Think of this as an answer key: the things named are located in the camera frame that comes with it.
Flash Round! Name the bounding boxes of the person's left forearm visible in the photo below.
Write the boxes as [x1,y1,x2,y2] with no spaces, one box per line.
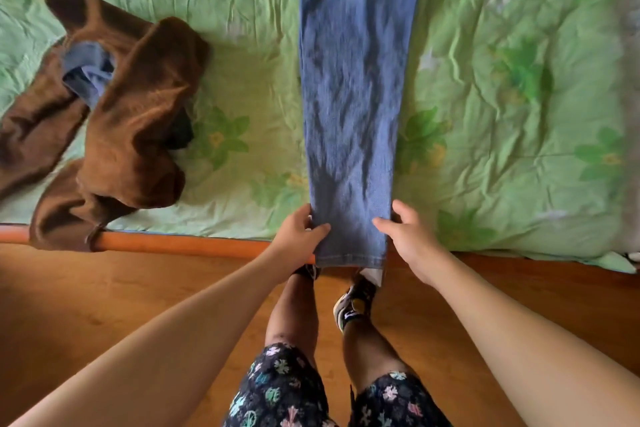
[9,251,296,427]

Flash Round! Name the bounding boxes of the brown fleece garment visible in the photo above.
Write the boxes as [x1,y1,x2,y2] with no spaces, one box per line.
[0,0,211,252]

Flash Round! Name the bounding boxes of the wooden bed frame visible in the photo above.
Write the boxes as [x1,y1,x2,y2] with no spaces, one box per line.
[0,224,640,275]

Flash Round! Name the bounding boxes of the person's right forearm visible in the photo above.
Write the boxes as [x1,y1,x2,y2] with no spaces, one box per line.
[425,254,640,427]

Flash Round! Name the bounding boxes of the green floral bedsheet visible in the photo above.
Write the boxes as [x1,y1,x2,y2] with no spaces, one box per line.
[0,0,639,275]

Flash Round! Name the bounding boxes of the person's left hand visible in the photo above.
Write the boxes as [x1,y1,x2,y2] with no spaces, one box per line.
[269,203,332,272]

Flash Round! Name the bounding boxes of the person's floral patterned trousers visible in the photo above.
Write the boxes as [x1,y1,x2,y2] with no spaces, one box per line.
[222,341,453,427]

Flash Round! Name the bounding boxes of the person's right hand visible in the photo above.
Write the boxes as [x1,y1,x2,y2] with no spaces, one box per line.
[372,199,451,288]

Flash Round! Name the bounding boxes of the person's right leg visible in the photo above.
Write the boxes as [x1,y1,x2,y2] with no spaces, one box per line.
[342,314,416,392]

